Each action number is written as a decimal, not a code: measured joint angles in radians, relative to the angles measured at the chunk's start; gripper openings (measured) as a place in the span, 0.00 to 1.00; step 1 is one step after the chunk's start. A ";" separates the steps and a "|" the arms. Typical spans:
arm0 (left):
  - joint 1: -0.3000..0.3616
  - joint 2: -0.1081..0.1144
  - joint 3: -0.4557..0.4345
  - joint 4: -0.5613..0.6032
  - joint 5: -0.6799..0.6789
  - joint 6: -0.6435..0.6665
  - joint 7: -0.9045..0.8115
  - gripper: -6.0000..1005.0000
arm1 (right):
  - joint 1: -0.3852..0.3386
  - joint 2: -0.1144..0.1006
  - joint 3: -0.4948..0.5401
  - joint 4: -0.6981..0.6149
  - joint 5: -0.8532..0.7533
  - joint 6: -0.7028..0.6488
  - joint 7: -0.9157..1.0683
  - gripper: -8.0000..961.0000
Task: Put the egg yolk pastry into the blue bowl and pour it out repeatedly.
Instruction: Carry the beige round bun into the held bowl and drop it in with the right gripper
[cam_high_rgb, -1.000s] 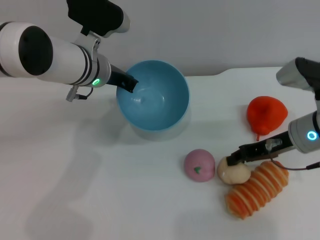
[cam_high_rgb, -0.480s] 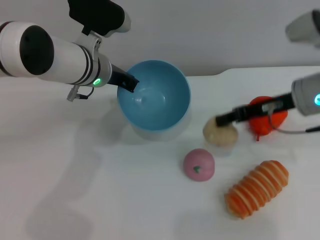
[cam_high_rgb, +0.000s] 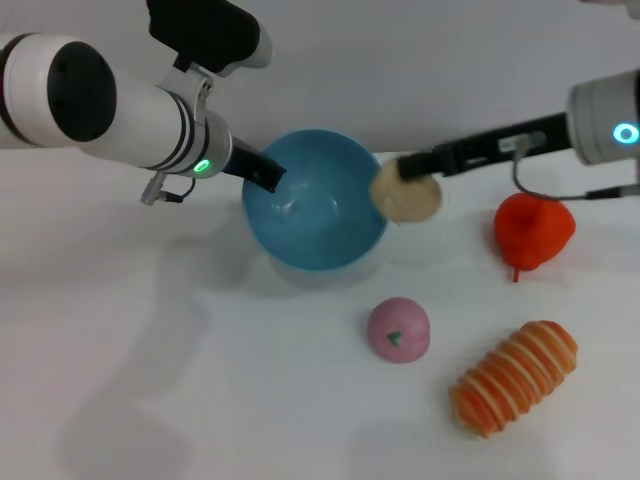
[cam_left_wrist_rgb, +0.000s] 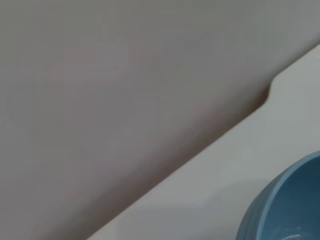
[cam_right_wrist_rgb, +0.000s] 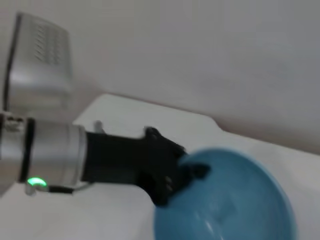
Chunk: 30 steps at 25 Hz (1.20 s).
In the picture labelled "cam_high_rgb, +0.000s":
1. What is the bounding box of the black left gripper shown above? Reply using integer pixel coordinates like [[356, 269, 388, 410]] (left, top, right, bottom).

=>
[[221, 140, 288, 194]]

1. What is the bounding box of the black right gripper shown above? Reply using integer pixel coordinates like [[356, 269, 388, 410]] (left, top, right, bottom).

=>
[[397, 112, 574, 181]]

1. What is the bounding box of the beige egg yolk pastry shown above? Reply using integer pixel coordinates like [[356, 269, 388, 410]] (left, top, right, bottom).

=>
[[369, 158, 444, 224]]

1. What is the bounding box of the blue plastic bowl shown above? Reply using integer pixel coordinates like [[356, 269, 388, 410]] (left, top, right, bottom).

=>
[[241, 129, 392, 290]]

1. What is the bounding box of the red toy pear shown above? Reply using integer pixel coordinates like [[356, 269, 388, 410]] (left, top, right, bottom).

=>
[[493, 193, 576, 284]]

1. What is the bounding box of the pink bun with green leaf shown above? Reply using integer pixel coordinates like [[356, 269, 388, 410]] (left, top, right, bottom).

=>
[[367, 297, 432, 365]]

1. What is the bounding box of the orange striped bread loaf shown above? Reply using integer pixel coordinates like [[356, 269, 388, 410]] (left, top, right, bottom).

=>
[[448, 320, 579, 440]]

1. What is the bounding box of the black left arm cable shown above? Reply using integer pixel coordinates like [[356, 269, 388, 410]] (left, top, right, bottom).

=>
[[138, 172, 199, 206]]

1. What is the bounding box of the grey right arm cable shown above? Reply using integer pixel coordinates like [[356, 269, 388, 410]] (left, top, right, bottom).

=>
[[512, 142, 640, 202]]

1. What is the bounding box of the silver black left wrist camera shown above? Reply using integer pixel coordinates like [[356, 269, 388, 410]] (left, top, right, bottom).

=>
[[146, 0, 274, 78]]

